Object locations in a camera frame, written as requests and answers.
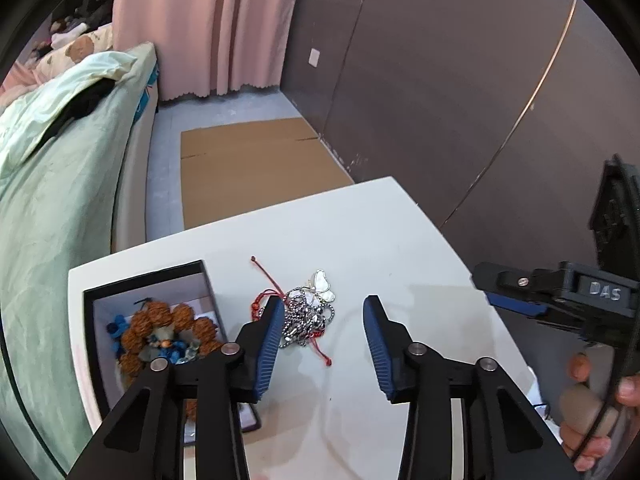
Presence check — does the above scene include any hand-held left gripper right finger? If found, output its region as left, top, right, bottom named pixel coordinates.
left=362, top=295, right=581, bottom=480

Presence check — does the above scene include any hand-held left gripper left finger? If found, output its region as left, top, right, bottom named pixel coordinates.
left=67, top=295, right=286, bottom=480

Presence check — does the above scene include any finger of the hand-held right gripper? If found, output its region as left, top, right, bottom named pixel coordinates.
left=472, top=261, right=566, bottom=320

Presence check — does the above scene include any red string bracelet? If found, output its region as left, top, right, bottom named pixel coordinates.
left=250, top=256, right=333, bottom=366

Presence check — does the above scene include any silver butterfly chain necklace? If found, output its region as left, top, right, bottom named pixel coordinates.
left=279, top=270, right=337, bottom=348

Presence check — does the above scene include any brown seed bead bracelet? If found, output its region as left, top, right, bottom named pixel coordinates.
left=119, top=301, right=227, bottom=423

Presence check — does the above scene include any black jewelry box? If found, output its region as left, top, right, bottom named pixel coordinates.
left=82, top=259, right=262, bottom=446

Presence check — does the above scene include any blue bead bracelet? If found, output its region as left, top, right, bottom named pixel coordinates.
left=106, top=314, right=201, bottom=366

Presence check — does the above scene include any person's right hand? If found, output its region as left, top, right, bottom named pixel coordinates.
left=557, top=352, right=640, bottom=472

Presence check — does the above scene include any flat brown cardboard sheet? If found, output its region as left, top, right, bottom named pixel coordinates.
left=180, top=116, right=356, bottom=231

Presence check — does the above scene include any green bed sheet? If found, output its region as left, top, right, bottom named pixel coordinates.
left=0, top=77, right=143, bottom=476

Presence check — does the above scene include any black garment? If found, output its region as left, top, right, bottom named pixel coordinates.
left=37, top=77, right=116, bottom=147

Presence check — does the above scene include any wide pink curtain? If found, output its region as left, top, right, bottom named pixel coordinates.
left=112, top=0, right=308, bottom=103

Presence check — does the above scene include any pale green duvet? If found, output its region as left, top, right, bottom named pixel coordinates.
left=0, top=42, right=157, bottom=177

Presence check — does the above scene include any pink pillow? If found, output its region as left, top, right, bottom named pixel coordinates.
left=0, top=57, right=38, bottom=98

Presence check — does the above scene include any pile of plush toys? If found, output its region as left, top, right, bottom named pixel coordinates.
left=30, top=0, right=118, bottom=58

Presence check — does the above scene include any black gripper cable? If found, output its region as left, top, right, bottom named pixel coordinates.
left=572, top=340, right=640, bottom=461

